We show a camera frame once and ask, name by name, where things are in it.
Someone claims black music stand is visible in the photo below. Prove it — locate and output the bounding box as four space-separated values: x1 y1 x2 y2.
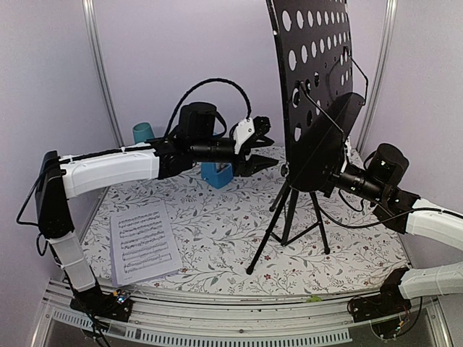
246 1 366 274

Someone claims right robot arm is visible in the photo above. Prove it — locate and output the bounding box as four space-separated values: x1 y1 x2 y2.
328 143 462 322

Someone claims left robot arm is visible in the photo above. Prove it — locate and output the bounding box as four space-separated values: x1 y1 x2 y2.
28 102 278 322

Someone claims blue metronome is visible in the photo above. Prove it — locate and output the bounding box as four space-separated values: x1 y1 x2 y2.
200 163 234 189

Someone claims floral table mat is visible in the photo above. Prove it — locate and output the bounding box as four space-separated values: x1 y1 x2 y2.
82 167 408 296

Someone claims teal ceramic vase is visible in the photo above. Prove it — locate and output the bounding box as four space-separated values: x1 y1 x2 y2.
132 122 155 144

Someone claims sheet music booklet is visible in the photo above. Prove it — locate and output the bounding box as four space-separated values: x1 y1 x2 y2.
110 201 182 287

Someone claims green tape piece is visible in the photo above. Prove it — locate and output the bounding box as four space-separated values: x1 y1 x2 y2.
306 295 322 303

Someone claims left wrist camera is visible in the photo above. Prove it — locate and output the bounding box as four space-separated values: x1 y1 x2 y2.
229 116 271 155

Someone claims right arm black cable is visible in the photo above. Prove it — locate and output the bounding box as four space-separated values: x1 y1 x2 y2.
318 191 417 231

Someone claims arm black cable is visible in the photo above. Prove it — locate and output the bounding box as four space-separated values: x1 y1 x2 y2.
164 77 253 140
318 191 417 231

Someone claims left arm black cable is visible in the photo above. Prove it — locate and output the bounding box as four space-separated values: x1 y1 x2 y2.
164 77 253 140

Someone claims aluminium front rail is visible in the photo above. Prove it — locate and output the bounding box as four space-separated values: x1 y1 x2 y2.
31 280 456 346

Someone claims aluminium frame post right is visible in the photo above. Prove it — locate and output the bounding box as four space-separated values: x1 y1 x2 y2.
356 0 398 154

